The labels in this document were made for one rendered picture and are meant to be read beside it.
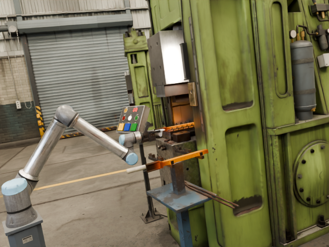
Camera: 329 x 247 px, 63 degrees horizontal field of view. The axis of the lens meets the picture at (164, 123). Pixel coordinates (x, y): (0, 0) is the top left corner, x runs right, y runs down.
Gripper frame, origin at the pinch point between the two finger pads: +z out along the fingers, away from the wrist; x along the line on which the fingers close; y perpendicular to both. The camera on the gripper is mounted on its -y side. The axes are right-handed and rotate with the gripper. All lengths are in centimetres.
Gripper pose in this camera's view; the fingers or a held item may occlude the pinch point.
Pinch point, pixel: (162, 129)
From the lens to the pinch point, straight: 223.1
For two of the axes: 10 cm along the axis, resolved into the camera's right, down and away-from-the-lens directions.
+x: 3.7, 0.8, -9.3
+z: 9.2, -1.9, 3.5
